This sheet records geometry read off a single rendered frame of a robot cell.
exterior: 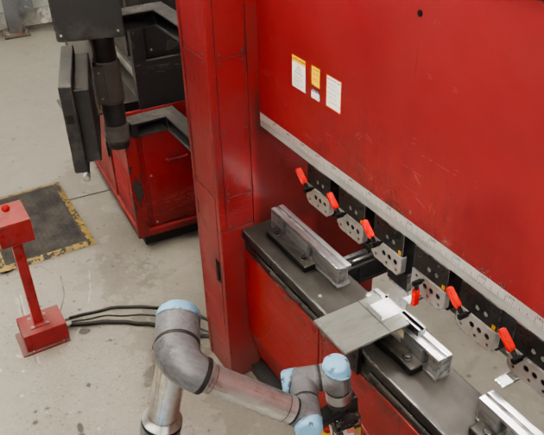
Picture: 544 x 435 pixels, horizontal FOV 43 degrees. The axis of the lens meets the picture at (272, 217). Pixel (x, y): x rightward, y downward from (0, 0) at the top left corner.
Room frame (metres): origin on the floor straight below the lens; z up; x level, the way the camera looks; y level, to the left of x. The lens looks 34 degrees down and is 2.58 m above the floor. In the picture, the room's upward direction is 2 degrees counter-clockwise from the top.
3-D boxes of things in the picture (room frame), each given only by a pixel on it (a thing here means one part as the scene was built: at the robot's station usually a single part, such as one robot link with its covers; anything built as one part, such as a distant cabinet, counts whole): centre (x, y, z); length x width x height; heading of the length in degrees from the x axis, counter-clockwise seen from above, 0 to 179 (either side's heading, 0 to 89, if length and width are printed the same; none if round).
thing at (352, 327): (1.72, -0.29, 1.00); 0.26 x 0.18 x 0.01; 120
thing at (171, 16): (2.79, 0.46, 1.67); 0.40 x 0.24 x 0.07; 30
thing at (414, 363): (1.73, -0.39, 0.89); 0.30 x 0.05 x 0.03; 30
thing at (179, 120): (2.79, 0.46, 1.18); 0.40 x 0.24 x 0.07; 30
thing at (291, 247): (2.29, -0.07, 0.89); 0.30 x 0.05 x 0.03; 30
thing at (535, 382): (1.29, -0.70, 1.26); 0.15 x 0.09 x 0.17; 30
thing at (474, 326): (1.47, -0.60, 1.26); 0.15 x 0.09 x 0.17; 30
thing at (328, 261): (2.27, -0.15, 0.92); 0.50 x 0.06 x 0.10; 30
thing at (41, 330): (2.75, 1.25, 0.41); 0.25 x 0.20 x 0.83; 120
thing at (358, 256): (2.37, -0.53, 0.81); 0.64 x 0.08 x 0.14; 120
